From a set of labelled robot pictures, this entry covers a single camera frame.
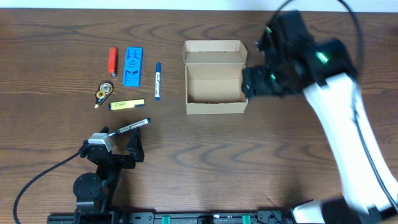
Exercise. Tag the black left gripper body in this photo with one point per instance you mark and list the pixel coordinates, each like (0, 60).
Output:
(121, 161)

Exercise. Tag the blue plastic staple remover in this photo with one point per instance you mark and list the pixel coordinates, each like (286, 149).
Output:
(133, 67)

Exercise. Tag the yellow highlighter pen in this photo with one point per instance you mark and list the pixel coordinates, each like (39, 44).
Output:
(122, 105)

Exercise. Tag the correction tape dispenser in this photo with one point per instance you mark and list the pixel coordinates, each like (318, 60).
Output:
(105, 89)

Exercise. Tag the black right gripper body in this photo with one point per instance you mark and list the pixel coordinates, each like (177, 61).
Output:
(280, 83)

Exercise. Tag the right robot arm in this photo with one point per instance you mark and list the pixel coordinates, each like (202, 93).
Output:
(325, 76)

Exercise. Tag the brown cardboard box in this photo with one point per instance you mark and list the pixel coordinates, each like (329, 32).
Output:
(213, 76)

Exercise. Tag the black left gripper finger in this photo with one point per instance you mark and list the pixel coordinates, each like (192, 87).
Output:
(134, 146)
(105, 130)

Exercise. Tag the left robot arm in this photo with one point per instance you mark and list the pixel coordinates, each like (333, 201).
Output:
(94, 191)

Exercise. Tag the blue whiteboard marker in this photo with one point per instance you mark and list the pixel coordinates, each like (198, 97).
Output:
(157, 81)

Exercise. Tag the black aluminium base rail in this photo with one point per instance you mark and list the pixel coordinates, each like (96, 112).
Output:
(257, 217)

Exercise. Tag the black whiteboard marker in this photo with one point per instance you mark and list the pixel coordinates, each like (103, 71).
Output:
(130, 127)

